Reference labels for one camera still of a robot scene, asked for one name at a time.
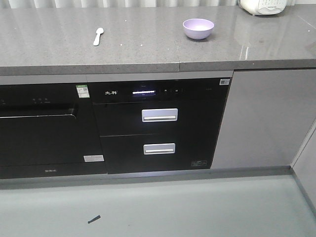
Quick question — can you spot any purple plastic bowl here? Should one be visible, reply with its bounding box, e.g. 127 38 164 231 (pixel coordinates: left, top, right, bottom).
183 18 214 40

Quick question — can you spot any mint green plastic spoon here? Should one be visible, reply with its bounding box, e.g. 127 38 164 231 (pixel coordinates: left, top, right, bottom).
93 28 104 46

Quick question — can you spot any black two-drawer sterilizer cabinet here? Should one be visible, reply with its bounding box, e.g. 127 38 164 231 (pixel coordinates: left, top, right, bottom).
87 72 233 174

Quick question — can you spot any grey cabinet door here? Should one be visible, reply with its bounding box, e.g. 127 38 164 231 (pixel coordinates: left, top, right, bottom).
212 70 316 169

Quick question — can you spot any black debris on floor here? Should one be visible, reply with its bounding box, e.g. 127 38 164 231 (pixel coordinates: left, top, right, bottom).
87 215 101 224

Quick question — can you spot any white pleated curtain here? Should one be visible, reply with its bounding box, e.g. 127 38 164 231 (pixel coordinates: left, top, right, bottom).
0 0 240 9

